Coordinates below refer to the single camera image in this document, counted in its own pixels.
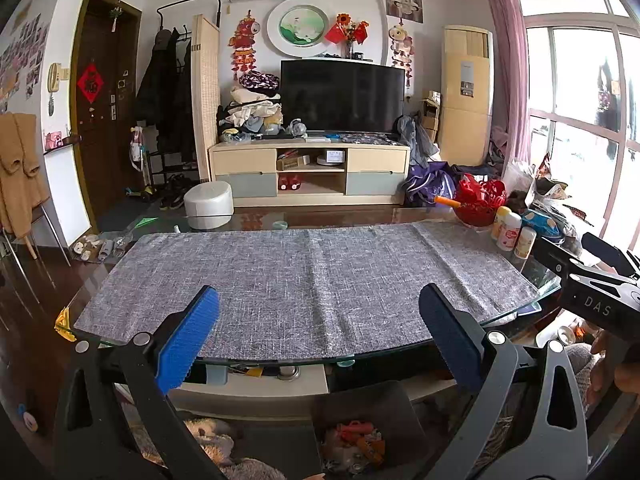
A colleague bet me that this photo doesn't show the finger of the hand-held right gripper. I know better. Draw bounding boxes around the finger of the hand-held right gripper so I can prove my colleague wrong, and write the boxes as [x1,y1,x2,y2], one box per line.
[531,235,592,287]
[581,232,640,281]

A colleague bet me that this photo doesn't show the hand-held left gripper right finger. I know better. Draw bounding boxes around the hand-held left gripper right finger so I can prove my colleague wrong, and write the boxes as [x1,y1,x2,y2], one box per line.
[415,283,590,480]

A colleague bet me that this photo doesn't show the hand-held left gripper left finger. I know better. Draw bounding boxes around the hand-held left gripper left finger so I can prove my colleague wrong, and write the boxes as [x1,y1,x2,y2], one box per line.
[54,285,226,480]

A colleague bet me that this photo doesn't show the black bin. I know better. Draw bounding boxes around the black bin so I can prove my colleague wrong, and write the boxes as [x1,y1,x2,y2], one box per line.
[311,380,428,480]

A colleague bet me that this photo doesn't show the pink plastic cone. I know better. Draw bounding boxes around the pink plastic cone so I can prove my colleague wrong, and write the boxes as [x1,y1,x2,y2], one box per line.
[336,420,375,438]

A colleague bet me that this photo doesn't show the orange plastic piece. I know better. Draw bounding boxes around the orange plastic piece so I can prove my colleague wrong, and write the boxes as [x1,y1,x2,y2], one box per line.
[356,437,387,465]

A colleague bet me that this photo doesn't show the person's right hand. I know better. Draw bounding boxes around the person's right hand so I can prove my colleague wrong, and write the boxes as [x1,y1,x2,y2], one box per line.
[586,332,640,406]

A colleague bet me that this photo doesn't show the small yellow label bottle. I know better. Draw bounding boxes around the small yellow label bottle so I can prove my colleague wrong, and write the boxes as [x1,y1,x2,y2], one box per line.
[514,226,537,260]

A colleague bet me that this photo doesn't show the blue round tin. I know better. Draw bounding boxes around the blue round tin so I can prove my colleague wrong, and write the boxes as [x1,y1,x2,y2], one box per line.
[522,210,563,241]

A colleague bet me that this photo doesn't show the yellow label white bottle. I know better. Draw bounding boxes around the yellow label white bottle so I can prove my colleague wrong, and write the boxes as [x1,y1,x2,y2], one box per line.
[491,206,512,241]

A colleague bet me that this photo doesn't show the crumpled plastic bags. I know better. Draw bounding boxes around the crumpled plastic bags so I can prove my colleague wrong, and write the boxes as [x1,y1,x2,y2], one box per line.
[502,157,571,211]

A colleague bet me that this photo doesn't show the red lace basket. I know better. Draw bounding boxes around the red lace basket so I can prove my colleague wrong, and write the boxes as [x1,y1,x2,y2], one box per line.
[454,174,507,228]

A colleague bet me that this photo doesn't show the fluffy beige rug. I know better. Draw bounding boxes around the fluffy beige rug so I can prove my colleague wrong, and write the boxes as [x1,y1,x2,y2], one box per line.
[182,417,281,480]

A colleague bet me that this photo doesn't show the yellow table corner guard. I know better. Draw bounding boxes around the yellow table corner guard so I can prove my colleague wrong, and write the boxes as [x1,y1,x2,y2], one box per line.
[55,307,77,342]

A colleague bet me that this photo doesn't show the grey woven table cloth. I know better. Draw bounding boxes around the grey woven table cloth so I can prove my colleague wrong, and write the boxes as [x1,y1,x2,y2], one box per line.
[74,222,540,361]

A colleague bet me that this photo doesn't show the white round stool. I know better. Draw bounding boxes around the white round stool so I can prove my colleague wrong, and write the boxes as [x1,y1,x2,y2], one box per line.
[183,181,234,231]

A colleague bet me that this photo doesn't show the dark shoes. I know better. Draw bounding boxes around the dark shoes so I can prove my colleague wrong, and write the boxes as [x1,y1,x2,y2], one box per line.
[160,175,191,211]

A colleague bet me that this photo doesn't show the large window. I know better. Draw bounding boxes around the large window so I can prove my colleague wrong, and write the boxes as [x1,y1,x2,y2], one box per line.
[520,0,640,261]

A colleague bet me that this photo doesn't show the purple cloth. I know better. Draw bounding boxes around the purple cloth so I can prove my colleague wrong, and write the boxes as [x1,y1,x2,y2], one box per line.
[404,160,463,208]

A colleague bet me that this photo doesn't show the yellow green scooter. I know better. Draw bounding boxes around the yellow green scooter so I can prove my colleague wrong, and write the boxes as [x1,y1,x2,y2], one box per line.
[125,130,156,202]

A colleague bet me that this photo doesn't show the metal chair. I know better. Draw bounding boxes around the metal chair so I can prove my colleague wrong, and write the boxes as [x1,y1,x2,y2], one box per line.
[0,200,71,281]

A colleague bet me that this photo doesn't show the beige television cabinet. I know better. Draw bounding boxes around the beige television cabinet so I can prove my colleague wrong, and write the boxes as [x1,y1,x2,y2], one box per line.
[208,137,411,207]

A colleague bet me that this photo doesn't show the white board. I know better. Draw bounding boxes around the white board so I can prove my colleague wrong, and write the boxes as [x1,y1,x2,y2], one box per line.
[42,135,93,248]

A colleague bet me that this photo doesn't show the grey hanging clothes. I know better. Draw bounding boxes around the grey hanging clothes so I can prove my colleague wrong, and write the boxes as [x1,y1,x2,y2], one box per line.
[395,115,438,166]

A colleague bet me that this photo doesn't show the beige standing air conditioner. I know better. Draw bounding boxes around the beige standing air conditioner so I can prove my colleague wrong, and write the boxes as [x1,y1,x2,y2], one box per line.
[440,25,493,167]

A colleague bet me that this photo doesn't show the stacked cardboard boxes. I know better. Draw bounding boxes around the stacked cardboard boxes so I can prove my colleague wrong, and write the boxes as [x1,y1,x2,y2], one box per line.
[420,89,441,143]

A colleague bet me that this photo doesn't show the pink curtain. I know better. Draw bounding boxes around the pink curtain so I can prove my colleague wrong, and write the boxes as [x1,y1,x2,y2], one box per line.
[482,0,533,166]

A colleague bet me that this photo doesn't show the dark wooden door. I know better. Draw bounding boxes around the dark wooden door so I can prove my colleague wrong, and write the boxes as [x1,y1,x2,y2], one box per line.
[70,0,143,231]

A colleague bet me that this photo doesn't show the pile of clothes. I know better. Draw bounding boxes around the pile of clothes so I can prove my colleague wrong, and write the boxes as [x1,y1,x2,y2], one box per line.
[217,71,283,142]

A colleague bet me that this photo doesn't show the brown coat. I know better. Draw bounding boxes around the brown coat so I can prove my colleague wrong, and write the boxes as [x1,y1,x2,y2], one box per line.
[0,112,51,238]

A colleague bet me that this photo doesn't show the woven folding screen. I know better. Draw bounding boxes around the woven folding screen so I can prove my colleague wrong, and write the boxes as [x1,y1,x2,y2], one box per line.
[191,14,222,183]

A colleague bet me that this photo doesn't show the coat rack with dark coats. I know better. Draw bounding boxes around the coat rack with dark coats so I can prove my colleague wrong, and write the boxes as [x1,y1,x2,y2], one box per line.
[135,0,221,171]

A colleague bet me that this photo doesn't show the black flat television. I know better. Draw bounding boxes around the black flat television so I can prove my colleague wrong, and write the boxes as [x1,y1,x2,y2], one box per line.
[279,59,406,135]

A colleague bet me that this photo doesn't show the red diamond door sign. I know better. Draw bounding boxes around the red diamond door sign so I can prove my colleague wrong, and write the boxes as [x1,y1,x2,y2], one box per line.
[76,62,106,106]

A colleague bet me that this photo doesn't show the red fish hanging ornament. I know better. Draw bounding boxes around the red fish hanging ornament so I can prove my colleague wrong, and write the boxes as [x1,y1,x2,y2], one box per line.
[229,10,262,81]

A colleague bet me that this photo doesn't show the vase with red flags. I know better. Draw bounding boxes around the vase with red flags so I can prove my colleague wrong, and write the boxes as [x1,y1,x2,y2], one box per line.
[325,12,370,59]

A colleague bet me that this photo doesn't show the pink hanging wall ornament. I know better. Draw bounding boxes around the pink hanging wall ornament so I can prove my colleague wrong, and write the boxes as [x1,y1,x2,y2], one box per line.
[389,19,416,91]

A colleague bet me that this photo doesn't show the wall photo collage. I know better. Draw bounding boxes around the wall photo collage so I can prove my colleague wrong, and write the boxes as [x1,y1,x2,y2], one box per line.
[0,12,51,106]

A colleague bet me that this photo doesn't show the round white wall art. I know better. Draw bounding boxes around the round white wall art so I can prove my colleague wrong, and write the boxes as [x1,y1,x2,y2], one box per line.
[266,0,331,58]

